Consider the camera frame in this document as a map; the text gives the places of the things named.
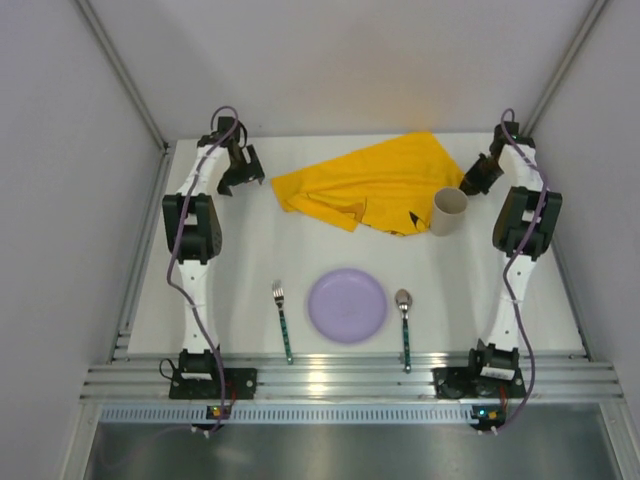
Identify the yellow cloth placemat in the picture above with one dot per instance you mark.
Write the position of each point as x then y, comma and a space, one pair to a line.
389, 186

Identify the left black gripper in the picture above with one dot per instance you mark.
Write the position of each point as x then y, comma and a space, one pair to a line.
245, 167

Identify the purple plastic plate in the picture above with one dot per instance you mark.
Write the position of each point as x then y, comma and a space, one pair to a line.
347, 306

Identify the left aluminium frame post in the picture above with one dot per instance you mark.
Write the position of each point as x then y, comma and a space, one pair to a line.
121, 72

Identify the beige paper cup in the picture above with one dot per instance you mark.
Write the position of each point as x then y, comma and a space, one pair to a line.
449, 207

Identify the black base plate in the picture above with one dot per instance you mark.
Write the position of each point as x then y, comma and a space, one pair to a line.
455, 383
240, 384

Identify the fork with green handle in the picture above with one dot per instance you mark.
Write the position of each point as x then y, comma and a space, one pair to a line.
278, 295

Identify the spoon with green handle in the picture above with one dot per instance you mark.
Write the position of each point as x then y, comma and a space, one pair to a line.
403, 302

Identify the right aluminium frame post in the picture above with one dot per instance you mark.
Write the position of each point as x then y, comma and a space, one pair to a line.
582, 34

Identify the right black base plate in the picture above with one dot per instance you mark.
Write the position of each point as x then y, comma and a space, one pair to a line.
455, 383

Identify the perforated cable duct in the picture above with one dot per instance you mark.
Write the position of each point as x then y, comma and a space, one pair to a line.
276, 414

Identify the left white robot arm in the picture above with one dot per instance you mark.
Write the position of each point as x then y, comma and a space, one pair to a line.
193, 232

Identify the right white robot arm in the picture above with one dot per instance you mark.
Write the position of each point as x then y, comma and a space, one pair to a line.
522, 233

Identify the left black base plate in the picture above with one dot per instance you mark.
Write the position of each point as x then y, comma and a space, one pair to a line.
240, 384

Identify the aluminium front rail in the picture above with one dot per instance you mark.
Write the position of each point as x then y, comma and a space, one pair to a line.
333, 378

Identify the aluminium frame post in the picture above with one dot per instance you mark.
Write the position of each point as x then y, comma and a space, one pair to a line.
582, 34
121, 72

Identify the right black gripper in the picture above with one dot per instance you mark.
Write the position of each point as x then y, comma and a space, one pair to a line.
481, 173

